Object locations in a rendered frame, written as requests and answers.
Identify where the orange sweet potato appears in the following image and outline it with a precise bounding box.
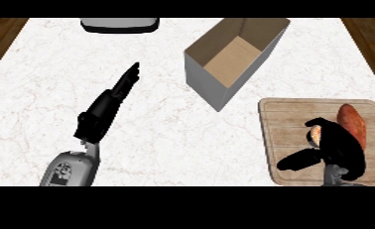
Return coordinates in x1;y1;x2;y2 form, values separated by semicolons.
335;103;368;151

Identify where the grey and black appliance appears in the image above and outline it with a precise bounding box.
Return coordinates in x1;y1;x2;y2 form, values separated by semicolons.
80;17;161;35

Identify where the orange cupcake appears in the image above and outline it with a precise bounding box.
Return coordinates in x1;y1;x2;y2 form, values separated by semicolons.
310;124;324;146

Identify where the open cardboard box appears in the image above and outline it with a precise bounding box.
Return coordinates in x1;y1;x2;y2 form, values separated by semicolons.
183;17;291;113

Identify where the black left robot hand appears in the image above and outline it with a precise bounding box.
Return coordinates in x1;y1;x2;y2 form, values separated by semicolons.
73;61;142;145

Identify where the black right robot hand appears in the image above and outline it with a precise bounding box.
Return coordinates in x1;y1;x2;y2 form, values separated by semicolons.
276;117;368;181

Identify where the pale wooden cutting board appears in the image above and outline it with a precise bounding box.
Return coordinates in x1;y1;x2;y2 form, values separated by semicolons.
259;97;375;187

